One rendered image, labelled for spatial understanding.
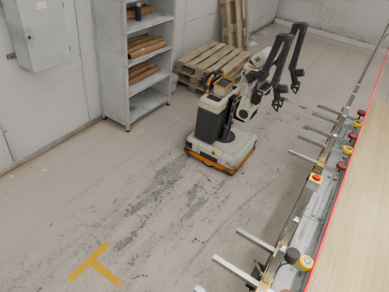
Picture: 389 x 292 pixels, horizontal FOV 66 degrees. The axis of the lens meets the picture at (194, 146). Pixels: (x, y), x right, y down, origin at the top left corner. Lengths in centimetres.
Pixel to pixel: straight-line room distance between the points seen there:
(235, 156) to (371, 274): 178
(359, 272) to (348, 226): 30
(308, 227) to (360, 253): 47
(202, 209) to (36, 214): 154
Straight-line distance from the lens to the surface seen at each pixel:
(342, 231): 210
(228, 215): 306
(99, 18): 352
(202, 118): 320
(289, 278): 211
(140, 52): 364
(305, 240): 232
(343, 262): 196
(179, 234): 285
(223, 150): 330
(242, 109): 311
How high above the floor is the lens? 235
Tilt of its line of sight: 39 degrees down
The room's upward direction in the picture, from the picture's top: 8 degrees clockwise
